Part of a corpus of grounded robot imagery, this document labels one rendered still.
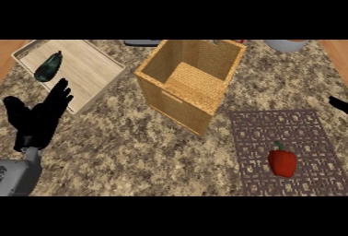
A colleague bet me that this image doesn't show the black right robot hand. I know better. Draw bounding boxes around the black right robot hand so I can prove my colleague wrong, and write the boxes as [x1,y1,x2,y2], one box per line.
[328,95,348,114]

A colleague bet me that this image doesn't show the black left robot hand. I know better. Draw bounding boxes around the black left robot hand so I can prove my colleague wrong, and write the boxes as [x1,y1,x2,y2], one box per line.
[3,77,75,153]

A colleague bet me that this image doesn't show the brown patterned placemat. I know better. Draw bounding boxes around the brown patterned placemat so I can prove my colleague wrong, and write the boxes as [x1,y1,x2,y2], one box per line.
[227,109,348,197]

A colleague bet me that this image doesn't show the red bell pepper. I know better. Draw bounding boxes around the red bell pepper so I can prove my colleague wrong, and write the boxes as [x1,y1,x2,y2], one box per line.
[267,140,300,179]

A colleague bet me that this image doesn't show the tall wicker basket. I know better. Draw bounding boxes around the tall wicker basket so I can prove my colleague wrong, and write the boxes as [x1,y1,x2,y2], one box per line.
[133,39,249,136]

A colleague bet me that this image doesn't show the dark green eggplant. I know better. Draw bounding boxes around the dark green eggplant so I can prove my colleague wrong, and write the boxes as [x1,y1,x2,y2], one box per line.
[34,51,64,83]

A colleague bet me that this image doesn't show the pale wooden tray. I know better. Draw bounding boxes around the pale wooden tray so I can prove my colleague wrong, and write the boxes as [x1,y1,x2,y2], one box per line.
[11,39,128,115]

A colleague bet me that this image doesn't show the grey round bowl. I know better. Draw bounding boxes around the grey round bowl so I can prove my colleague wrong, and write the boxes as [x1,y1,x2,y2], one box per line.
[263,39,311,53]

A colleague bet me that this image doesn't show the grey flat object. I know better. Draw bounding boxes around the grey flat object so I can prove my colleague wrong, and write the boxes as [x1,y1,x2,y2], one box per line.
[123,39,164,48]

